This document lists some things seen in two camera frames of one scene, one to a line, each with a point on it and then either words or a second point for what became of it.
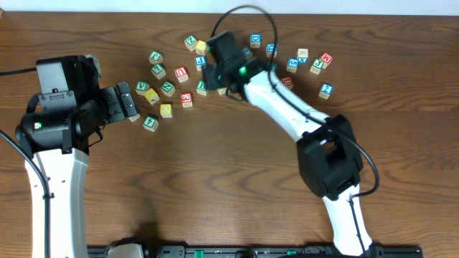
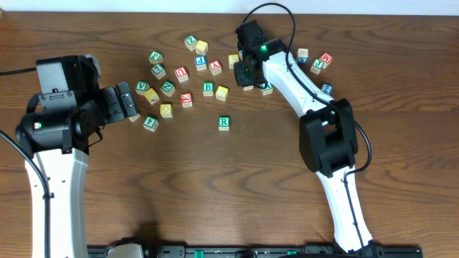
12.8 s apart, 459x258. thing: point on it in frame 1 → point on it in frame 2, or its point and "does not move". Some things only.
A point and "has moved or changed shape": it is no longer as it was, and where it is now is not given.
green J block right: x=316 y=66 does not move
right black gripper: x=210 y=77 → x=240 y=79
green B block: x=201 y=87 has moved or changed shape
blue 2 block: x=325 y=91 does not move
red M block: x=327 y=59 does not move
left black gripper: x=108 y=104 does not move
